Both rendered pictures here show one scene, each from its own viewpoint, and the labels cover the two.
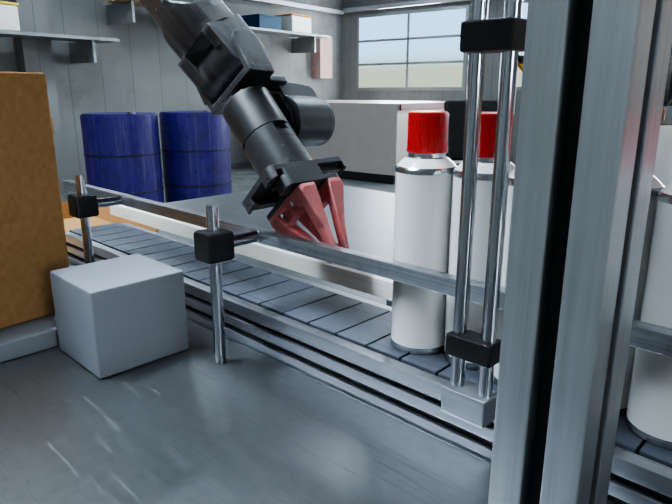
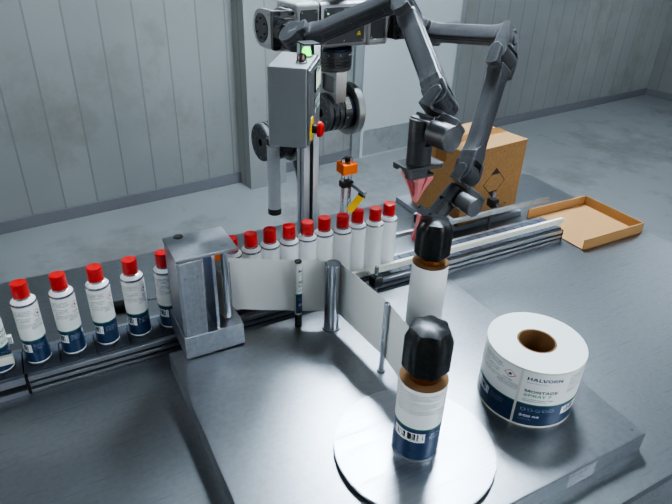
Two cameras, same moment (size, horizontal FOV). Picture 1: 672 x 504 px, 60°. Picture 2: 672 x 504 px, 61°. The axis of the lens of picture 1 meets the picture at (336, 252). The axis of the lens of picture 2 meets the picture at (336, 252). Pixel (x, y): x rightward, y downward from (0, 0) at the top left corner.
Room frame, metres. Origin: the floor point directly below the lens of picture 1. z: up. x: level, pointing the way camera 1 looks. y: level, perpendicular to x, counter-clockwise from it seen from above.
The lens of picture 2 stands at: (0.77, -1.52, 1.76)
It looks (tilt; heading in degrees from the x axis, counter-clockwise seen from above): 30 degrees down; 107
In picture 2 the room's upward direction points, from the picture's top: 2 degrees clockwise
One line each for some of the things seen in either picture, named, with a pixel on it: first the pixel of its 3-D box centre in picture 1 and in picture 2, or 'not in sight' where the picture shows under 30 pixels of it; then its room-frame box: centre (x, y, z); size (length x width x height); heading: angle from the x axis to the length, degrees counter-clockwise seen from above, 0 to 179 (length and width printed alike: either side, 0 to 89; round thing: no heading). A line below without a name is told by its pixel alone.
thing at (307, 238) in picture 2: not in sight; (307, 255); (0.32, -0.26, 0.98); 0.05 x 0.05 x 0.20
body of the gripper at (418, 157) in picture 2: not in sight; (419, 154); (0.59, -0.25, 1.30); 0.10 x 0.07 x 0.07; 48
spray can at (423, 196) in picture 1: (423, 233); (386, 235); (0.49, -0.08, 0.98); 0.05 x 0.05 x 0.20
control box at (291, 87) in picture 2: not in sight; (295, 99); (0.26, -0.20, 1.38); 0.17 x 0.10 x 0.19; 101
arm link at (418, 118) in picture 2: not in sight; (423, 129); (0.59, -0.26, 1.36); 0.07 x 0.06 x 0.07; 143
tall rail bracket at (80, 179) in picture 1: (102, 233); (495, 216); (0.78, 0.32, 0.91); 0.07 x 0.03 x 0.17; 136
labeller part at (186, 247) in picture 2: not in sight; (199, 243); (0.17, -0.55, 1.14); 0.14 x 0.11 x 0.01; 46
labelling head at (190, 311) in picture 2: not in sight; (203, 291); (0.17, -0.55, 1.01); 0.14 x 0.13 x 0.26; 46
